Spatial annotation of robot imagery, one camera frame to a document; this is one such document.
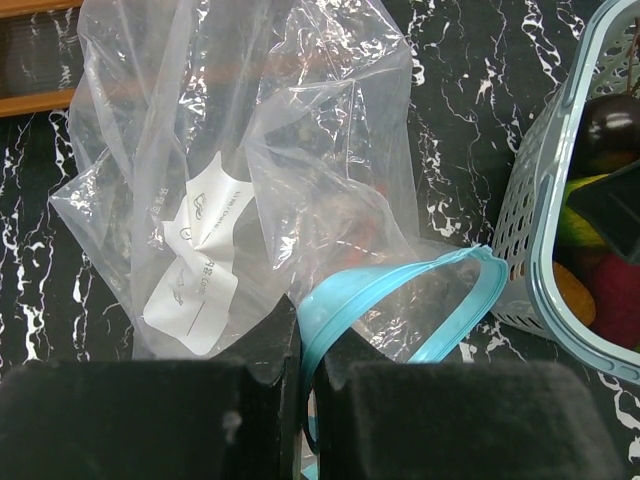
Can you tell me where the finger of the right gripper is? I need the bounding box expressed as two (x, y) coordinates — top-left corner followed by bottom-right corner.
(567, 161), (639, 264)

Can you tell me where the green yellow mango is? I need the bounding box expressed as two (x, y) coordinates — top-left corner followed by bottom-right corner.
(558, 174), (616, 249)

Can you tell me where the orange fruit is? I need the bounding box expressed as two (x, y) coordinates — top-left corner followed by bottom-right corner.
(553, 262), (596, 327)

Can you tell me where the magenta round fruit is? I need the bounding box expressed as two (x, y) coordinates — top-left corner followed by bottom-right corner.
(591, 254), (639, 350)

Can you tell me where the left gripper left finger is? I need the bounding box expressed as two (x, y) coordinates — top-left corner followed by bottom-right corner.
(1, 299), (300, 479)

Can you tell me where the orange wooden shelf rack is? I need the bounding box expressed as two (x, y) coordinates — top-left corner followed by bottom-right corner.
(1, 1), (83, 117)

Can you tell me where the light blue plastic basket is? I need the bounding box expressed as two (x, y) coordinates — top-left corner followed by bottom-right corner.
(492, 0), (639, 384)

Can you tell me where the orange-zipper clear bag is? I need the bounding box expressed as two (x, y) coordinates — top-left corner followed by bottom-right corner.
(50, 1), (412, 358)

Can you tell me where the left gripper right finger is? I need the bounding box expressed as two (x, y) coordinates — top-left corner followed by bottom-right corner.
(314, 331), (625, 479)

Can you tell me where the blue-zipper clear bag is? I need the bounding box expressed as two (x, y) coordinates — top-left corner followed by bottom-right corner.
(245, 80), (507, 392)

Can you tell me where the dark purple plum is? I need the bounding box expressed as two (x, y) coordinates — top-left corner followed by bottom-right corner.
(573, 94), (639, 176)

